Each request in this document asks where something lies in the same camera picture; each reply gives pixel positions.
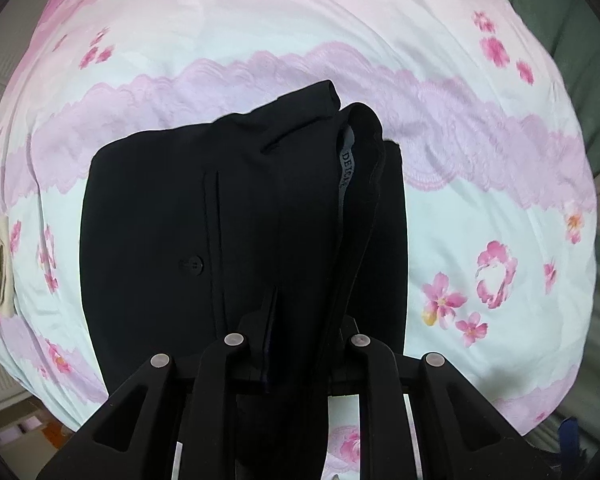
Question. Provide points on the black pants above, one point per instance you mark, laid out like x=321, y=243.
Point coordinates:
x=155, y=220

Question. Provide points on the pink floral duvet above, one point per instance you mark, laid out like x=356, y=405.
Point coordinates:
x=280, y=25

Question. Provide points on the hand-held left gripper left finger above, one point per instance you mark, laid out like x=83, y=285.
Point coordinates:
x=215, y=385

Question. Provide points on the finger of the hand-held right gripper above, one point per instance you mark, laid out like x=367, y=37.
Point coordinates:
x=570, y=435

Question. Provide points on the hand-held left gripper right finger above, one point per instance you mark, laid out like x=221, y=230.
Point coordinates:
x=375, y=385

